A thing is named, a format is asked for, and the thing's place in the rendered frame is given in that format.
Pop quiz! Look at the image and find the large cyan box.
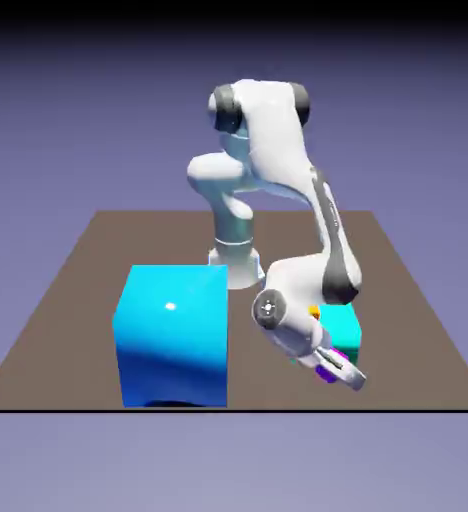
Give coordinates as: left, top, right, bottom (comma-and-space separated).
289, 302, 363, 367

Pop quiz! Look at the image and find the small purple cube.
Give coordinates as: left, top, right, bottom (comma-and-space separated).
314, 347, 349, 384

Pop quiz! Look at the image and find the large blue box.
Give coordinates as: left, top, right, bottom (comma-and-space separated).
112, 264, 229, 409

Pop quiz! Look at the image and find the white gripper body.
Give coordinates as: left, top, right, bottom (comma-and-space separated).
306, 346, 368, 393

